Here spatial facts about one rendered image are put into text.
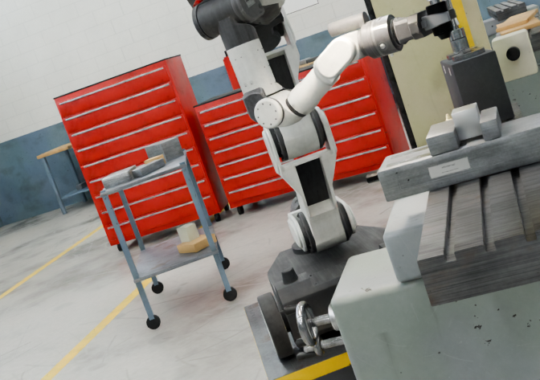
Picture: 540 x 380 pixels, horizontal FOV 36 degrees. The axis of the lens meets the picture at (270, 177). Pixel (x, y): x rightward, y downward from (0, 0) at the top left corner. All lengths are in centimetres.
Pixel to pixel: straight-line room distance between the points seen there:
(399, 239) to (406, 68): 190
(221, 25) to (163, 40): 957
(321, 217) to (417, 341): 80
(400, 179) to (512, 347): 46
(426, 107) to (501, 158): 197
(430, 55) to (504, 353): 196
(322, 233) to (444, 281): 134
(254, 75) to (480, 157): 65
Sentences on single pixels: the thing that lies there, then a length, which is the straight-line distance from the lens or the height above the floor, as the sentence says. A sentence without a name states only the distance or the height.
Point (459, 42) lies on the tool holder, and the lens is 240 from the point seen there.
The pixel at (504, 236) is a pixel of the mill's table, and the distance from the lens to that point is 134.
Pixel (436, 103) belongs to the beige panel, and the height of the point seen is 82.
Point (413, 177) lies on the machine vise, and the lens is 177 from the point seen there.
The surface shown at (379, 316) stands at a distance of 194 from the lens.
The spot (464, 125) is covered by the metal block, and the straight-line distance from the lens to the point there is 178.
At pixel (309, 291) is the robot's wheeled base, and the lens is 246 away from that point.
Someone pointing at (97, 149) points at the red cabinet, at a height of 93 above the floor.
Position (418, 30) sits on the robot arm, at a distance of 189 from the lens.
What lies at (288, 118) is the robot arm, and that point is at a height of 111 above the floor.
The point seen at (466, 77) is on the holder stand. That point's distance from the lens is 227.
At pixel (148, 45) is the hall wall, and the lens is 1177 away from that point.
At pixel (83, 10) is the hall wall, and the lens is 1212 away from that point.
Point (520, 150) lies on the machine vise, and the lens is 174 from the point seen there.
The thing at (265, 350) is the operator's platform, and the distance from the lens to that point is 267.
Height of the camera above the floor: 131
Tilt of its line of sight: 9 degrees down
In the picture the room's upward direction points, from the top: 19 degrees counter-clockwise
